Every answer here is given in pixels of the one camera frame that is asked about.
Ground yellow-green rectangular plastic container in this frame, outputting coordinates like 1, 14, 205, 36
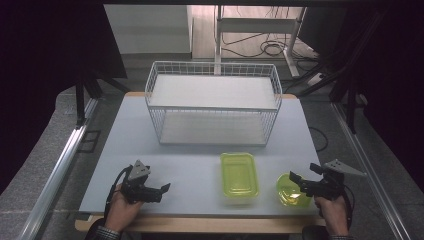
219, 152, 260, 199

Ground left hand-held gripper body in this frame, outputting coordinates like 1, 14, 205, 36
119, 159, 164, 205

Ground right hand-held gripper black cable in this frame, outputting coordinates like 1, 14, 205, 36
343, 184, 356, 232

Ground white cabinet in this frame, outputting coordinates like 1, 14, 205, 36
103, 4, 195, 56

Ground white wire two-tier rack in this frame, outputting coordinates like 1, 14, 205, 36
144, 60, 284, 148

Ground left hand-held gripper black cable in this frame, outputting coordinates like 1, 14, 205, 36
103, 164, 134, 219

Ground person's right hand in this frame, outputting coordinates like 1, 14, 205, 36
313, 194, 350, 237

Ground white power strip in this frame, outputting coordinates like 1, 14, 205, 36
305, 72, 327, 88

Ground black floor cables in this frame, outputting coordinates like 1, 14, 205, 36
221, 31, 319, 64

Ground black metal stand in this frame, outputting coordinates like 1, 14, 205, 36
73, 64, 132, 130
328, 74, 369, 135

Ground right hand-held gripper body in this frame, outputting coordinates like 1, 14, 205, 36
309, 158, 368, 202

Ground hand-held gripper black cable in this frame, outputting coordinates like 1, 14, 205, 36
343, 184, 356, 232
103, 164, 134, 219

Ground person's left hand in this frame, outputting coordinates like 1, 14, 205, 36
104, 183, 145, 234

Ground aluminium rail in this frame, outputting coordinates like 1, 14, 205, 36
15, 97, 100, 240
329, 100, 412, 240

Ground thin black looped cable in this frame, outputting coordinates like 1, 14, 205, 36
308, 125, 330, 153

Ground yellow-green round plastic bowl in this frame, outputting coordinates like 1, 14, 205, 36
275, 172, 314, 208

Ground white metal desk frame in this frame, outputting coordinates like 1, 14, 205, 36
214, 4, 308, 79

